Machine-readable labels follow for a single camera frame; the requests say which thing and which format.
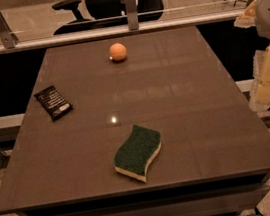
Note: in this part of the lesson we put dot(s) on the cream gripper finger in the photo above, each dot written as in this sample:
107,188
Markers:
260,89
247,18

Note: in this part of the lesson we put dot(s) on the green and yellow sponge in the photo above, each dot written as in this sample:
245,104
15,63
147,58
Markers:
137,153

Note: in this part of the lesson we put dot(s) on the orange fruit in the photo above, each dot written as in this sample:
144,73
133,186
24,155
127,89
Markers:
117,52

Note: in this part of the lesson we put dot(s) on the black office chair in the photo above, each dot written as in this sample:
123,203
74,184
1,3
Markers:
106,13

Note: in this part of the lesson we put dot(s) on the black snack packet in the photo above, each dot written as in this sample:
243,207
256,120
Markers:
53,102

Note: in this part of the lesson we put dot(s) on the middle metal railing post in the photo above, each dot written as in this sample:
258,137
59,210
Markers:
132,14

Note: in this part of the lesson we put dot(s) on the left metal railing post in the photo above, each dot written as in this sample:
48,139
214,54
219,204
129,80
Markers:
8,38

